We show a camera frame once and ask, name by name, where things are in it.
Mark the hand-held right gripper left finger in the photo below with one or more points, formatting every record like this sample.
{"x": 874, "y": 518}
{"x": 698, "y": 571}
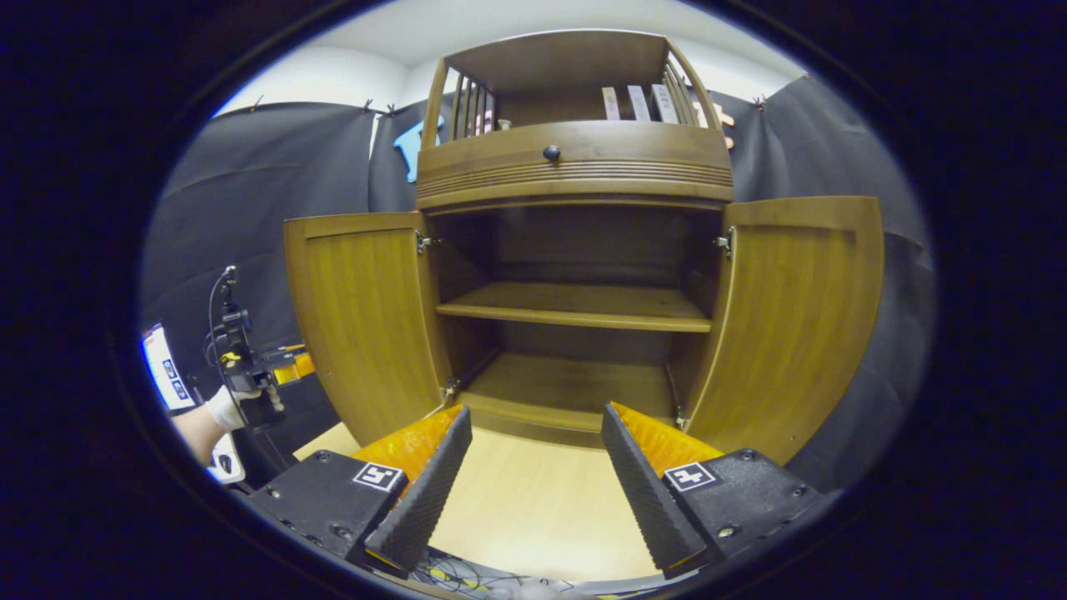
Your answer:
{"x": 425, "y": 500}

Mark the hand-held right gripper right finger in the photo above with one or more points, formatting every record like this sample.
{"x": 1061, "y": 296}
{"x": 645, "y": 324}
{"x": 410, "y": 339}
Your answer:
{"x": 646, "y": 500}

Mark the wooden shoe cabinet door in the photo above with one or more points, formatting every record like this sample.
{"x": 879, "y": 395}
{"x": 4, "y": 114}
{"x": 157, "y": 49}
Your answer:
{"x": 358, "y": 317}
{"x": 792, "y": 317}

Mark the wooden double-door shoe cabinet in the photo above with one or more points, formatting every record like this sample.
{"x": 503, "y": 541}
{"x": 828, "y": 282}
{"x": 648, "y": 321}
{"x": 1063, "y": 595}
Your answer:
{"x": 567, "y": 62}

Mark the wooden cabinet inner shelf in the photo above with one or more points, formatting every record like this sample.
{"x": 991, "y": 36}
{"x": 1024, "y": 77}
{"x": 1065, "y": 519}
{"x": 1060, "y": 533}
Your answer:
{"x": 575, "y": 307}

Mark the ribbed wooden cabinet drawer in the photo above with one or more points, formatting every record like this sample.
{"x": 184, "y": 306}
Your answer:
{"x": 633, "y": 154}

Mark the black backdrop cloth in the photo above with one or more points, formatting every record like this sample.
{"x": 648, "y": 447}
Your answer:
{"x": 250, "y": 183}

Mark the black round drawer knob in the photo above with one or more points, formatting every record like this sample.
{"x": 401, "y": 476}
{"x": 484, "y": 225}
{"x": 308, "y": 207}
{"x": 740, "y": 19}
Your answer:
{"x": 552, "y": 153}

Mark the pale lilac upright book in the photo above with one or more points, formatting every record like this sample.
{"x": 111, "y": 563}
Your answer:
{"x": 638, "y": 103}

